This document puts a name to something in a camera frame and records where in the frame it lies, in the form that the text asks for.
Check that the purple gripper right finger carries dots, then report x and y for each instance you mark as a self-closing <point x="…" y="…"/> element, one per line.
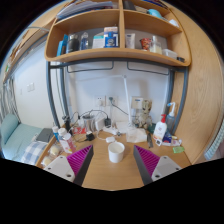
<point x="153" y="167"/>

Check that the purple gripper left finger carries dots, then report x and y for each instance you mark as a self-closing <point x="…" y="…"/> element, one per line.
<point x="73" y="167"/>

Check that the black power adapter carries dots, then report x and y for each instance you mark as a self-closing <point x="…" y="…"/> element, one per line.
<point x="90" y="137"/>

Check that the clear bottle white cap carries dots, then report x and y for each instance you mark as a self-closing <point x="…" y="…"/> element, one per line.
<point x="66" y="141"/>

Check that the white paper cup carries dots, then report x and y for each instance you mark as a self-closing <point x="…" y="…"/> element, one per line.
<point x="116" y="152"/>

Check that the green small packet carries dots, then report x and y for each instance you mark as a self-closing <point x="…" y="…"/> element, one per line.
<point x="178" y="149"/>

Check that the white pump lotion bottle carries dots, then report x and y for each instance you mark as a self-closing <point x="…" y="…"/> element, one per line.
<point x="160" y="130"/>

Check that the white earbuds case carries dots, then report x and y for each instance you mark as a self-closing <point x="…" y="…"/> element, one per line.
<point x="110" y="139"/>

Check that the Groot figurine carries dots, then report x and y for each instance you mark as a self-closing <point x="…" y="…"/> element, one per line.
<point x="143" y="119"/>

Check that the white desk lamp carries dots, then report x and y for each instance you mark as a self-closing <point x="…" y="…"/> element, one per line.
<point x="126" y="126"/>

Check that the small white cap bottle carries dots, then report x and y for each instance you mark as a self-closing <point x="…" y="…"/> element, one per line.
<point x="55" y="132"/>

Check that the steel electric kettle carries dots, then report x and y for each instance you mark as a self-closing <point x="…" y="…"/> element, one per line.
<point x="89" y="122"/>

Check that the clear spray bottle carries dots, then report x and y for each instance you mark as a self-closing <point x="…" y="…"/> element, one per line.
<point x="171" y="116"/>

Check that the teal bed cushion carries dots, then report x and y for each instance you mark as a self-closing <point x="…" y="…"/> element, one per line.
<point x="8" y="126"/>

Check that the white storage box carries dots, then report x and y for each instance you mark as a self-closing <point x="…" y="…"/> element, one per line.
<point x="169" y="53"/>

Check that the clear glass jar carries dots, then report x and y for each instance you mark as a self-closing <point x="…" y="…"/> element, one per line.
<point x="155" y="45"/>

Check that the red patterned cup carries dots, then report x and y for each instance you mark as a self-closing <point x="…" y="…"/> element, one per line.
<point x="145" y="43"/>

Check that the black bottle on shelf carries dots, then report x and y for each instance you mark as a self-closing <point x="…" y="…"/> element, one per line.
<point x="72" y="44"/>

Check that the white tube on shelf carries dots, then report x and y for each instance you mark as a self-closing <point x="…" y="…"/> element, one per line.
<point x="130" y="40"/>

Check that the blue white box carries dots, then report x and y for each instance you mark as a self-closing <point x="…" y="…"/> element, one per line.
<point x="111" y="37"/>

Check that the wooden wall shelf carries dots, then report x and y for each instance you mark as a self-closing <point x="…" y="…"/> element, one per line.
<point x="125" y="20"/>

